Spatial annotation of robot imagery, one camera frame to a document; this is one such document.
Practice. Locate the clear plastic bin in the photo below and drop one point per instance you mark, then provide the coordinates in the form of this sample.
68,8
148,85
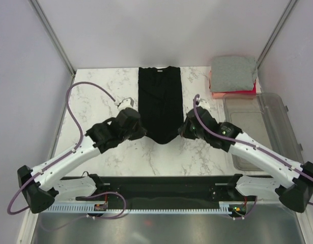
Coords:
264,118

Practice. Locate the left aluminium frame post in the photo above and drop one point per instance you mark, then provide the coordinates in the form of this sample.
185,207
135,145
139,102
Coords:
52,35

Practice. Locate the aluminium frame post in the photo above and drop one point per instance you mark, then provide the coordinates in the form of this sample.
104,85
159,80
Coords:
52,35
277,30

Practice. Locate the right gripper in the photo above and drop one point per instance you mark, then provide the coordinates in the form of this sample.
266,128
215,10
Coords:
183,129

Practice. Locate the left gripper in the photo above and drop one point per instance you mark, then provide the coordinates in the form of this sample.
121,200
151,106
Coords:
141,132

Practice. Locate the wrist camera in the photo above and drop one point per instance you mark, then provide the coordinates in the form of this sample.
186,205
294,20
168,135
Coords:
125,103
203,104

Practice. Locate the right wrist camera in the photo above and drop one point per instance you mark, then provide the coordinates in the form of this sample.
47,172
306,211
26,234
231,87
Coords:
203,104

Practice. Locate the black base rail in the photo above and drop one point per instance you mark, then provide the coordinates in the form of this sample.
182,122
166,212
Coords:
167,191

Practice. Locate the folded grey t-shirt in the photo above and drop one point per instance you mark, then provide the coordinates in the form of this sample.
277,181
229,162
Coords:
234,62

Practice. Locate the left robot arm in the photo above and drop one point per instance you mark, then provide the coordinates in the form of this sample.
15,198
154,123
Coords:
42,185

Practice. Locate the folded red t-shirt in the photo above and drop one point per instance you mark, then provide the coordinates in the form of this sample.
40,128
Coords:
245,92

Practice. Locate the white slotted cable duct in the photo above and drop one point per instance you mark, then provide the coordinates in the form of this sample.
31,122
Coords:
94,208

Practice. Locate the black t-shirt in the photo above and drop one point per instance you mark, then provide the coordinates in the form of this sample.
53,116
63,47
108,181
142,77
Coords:
160,102

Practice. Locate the folded peach t-shirt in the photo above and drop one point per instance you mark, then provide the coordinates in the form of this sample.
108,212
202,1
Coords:
217,94

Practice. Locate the right aluminium frame post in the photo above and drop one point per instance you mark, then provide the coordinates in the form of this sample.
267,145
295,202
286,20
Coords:
277,30

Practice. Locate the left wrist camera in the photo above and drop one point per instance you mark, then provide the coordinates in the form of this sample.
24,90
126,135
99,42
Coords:
125,103

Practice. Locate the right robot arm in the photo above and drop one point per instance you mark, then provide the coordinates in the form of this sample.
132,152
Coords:
289,181

